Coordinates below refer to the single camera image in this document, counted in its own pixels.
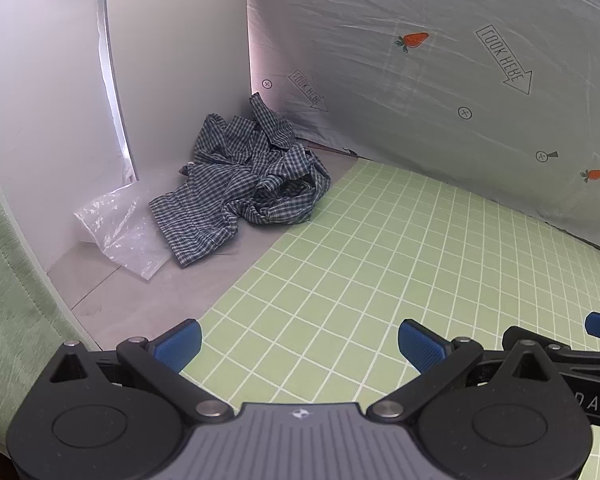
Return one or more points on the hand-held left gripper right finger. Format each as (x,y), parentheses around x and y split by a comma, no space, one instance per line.
(422,347)

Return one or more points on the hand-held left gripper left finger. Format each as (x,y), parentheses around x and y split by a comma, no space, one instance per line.
(180,345)

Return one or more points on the blue plaid shirt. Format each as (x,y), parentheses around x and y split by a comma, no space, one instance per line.
(230,190)

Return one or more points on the green grid mat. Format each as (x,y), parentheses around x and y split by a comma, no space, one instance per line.
(380,260)

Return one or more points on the clear plastic bag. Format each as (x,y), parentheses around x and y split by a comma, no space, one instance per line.
(120,230)

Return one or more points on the green fuzzy cloth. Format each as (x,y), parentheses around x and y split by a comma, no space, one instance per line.
(15,285)

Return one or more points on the grey carrot printed sheet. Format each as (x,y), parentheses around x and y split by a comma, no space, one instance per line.
(430,85)

